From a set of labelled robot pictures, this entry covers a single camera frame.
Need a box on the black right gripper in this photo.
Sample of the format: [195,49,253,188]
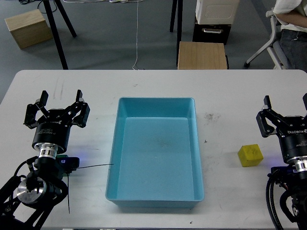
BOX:
[256,93,307,164]

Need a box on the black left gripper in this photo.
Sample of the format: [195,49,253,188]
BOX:
[24,90,90,154]

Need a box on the yellow block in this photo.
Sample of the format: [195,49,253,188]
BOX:
[238,144,263,167]

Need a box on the green block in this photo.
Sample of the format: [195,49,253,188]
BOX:
[56,154,70,177]

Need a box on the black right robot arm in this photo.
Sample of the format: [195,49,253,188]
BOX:
[256,95,307,230]

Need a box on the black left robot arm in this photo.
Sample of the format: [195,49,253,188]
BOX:
[0,90,90,230]

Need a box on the light wooden box left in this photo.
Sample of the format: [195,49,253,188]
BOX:
[5,9,53,49]

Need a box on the wooden box centre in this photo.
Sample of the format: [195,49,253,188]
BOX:
[177,41,227,70]

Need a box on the black drawer box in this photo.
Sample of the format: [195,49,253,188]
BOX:
[192,19,232,45]

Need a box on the white appliance box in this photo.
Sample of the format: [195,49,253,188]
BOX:
[195,0,240,25]

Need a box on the white office chair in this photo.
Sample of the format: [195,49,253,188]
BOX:
[244,9,290,69]

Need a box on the seated person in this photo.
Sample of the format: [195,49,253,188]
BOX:
[273,0,307,72]

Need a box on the black tripod legs left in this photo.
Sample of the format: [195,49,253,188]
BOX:
[42,0,78,70]

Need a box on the blue plastic bin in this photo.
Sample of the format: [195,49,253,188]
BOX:
[106,97,204,208]

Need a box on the black stand legs centre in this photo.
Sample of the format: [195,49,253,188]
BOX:
[169,0,183,67]

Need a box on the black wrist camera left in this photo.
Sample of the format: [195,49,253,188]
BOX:
[68,157,80,173]

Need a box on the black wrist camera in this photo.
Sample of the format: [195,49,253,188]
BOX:
[68,157,80,173]
[271,166,297,180]

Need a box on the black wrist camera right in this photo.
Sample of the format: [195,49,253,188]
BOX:
[271,166,297,180]

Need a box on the white hanging cable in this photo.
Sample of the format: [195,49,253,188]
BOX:
[131,0,144,71]

